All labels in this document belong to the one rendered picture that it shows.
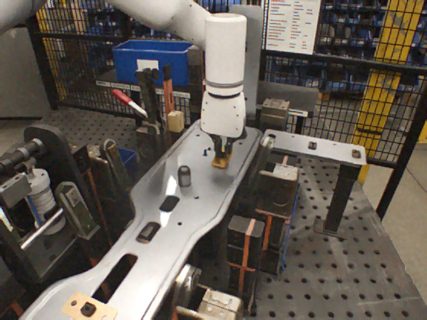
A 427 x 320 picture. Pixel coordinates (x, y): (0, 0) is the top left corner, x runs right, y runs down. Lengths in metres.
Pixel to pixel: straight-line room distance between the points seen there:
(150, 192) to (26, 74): 2.66
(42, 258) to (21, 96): 2.79
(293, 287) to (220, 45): 0.65
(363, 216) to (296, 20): 0.73
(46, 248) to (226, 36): 0.55
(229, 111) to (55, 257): 0.47
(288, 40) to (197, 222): 0.80
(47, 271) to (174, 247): 0.25
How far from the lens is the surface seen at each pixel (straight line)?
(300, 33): 1.18
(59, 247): 0.68
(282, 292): 0.88
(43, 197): 0.64
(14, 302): 0.65
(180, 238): 0.58
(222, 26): 0.61
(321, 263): 0.96
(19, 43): 3.15
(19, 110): 3.49
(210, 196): 0.66
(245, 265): 0.67
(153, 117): 0.79
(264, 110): 0.94
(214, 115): 0.69
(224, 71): 0.63
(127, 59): 1.24
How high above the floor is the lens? 1.44
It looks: 34 degrees down
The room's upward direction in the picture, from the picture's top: straight up
